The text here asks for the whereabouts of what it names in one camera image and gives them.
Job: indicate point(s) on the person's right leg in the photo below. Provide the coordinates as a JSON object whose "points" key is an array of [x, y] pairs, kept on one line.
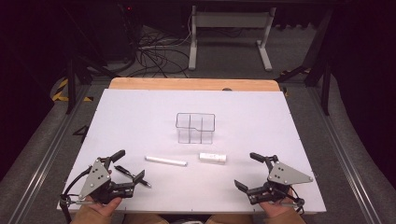
{"points": [[229, 219]]}

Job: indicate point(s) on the clear plastic organizer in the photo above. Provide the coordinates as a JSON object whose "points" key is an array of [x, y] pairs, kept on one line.
{"points": [[190, 127]]}

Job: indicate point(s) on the black metal stand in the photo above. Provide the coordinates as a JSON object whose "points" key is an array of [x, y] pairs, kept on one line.
{"points": [[71, 81], [320, 62]]}

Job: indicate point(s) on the person's left hand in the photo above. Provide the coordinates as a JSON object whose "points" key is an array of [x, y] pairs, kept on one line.
{"points": [[104, 208]]}

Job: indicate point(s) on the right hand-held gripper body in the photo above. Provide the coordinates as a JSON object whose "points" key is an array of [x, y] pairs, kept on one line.
{"points": [[285, 175]]}

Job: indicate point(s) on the aluminium floor rail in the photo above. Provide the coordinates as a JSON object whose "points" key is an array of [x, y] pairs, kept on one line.
{"points": [[345, 155], [40, 165]]}

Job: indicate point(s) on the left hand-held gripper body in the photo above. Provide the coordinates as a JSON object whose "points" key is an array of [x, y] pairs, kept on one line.
{"points": [[95, 179]]}

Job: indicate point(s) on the person's left leg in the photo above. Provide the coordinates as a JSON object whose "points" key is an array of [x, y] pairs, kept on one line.
{"points": [[146, 219]]}

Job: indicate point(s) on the white board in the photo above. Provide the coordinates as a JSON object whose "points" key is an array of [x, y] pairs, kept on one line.
{"points": [[140, 124]]}

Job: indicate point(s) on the person's right hand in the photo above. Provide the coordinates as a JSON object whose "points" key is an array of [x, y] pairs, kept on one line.
{"points": [[276, 210]]}

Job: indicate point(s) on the black pen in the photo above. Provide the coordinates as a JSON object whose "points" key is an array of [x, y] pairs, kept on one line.
{"points": [[124, 172]]}

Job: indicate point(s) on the white pen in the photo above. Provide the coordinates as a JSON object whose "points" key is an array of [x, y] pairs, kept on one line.
{"points": [[165, 160]]}

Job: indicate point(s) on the person's leg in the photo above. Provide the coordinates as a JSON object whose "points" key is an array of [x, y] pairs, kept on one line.
{"points": [[229, 219], [146, 219]]}

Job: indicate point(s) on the wooden table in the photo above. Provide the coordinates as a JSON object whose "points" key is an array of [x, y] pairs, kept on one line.
{"points": [[186, 84]]}

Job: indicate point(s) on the white metal desk frame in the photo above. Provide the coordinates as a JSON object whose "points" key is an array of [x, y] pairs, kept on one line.
{"points": [[230, 20]]}

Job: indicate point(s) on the white glue stick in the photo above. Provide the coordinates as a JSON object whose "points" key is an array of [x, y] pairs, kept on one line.
{"points": [[212, 157]]}

